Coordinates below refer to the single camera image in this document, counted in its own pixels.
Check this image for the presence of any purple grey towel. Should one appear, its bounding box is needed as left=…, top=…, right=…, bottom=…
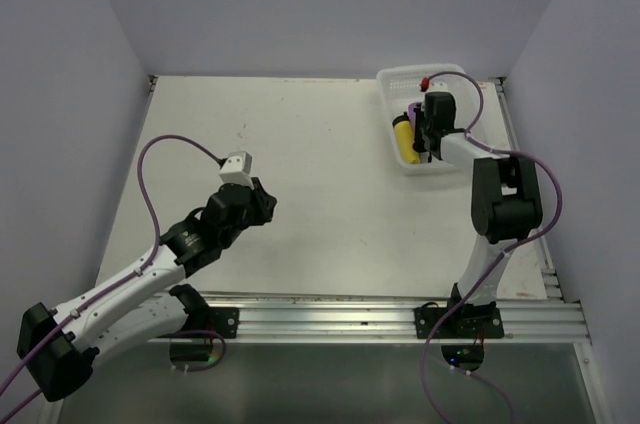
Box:
left=406, top=102, right=421, bottom=140

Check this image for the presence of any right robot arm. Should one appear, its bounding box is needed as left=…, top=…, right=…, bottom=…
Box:
left=414, top=91, right=543, bottom=337

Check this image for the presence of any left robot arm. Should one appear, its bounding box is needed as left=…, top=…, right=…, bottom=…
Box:
left=17, top=178, right=277, bottom=402

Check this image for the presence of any white plastic basket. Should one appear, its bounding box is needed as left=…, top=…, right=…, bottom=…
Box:
left=376, top=64, right=507, bottom=176

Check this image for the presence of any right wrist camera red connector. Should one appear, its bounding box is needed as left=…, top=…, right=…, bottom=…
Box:
left=419, top=77, right=448, bottom=93

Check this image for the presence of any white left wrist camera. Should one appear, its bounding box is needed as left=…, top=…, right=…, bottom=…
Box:
left=219, top=151, right=254, bottom=189

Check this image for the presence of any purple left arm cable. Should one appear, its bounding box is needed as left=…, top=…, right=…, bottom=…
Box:
left=0, top=135, right=224, bottom=420

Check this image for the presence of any left black base bracket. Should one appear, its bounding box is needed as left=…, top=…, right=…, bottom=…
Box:
left=183, top=306, right=240, bottom=339

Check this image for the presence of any black base bracket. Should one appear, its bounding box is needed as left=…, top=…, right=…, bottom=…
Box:
left=183, top=306, right=240, bottom=339
left=413, top=302, right=505, bottom=340

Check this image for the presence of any aluminium mounting rail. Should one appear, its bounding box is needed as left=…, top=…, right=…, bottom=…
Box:
left=202, top=294, right=589, bottom=345

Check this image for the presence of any right black base bracket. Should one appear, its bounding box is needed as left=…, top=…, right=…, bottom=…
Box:
left=413, top=302, right=505, bottom=340

